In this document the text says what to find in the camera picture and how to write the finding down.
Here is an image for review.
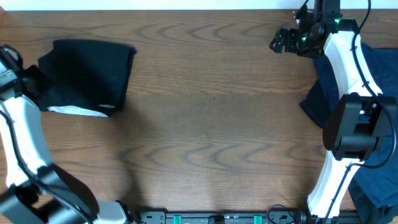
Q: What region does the navy blue clothes pile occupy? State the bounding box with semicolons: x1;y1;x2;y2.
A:
299;43;398;224

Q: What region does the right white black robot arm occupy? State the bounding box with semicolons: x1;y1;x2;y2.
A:
270;9;397;223

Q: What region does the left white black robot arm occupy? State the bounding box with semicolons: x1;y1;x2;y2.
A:
1;45;135;224

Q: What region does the black shorts garment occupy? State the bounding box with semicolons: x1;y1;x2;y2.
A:
37;39;137;118

